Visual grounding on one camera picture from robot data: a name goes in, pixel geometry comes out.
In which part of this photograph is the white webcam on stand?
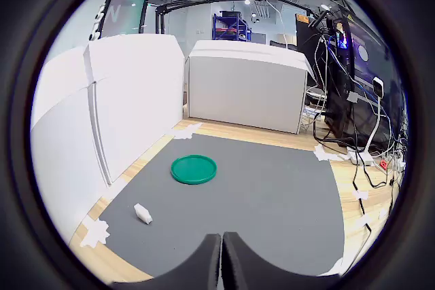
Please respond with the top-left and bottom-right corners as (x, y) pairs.
(364, 75), (385, 158)

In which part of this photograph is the grey partition joint strip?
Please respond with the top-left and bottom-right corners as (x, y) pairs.
(82, 43), (114, 187)

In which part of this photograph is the teal glass panel with letters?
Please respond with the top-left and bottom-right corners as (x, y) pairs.
(88, 0), (154, 41)

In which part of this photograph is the small white plastic terminal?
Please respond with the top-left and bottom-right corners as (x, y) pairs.
(133, 202), (153, 225)

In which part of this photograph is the white power strip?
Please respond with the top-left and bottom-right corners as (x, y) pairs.
(347, 151), (377, 168)

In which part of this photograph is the black computer tower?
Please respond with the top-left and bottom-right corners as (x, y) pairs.
(322, 14), (363, 140)

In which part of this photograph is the black cabinet with orange label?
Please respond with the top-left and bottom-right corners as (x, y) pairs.
(294, 10), (327, 48)

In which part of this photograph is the long black taped cable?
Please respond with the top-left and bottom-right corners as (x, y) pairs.
(349, 163), (375, 267)

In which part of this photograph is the round green lid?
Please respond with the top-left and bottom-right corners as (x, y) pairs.
(170, 154), (218, 185)

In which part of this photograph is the blue storage shelf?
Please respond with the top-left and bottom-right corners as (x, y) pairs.
(213, 10), (253, 45)

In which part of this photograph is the dark grey mat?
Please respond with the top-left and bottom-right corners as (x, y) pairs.
(100, 133), (346, 279)

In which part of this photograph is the small black camera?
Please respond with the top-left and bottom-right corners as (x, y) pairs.
(308, 3), (333, 29)

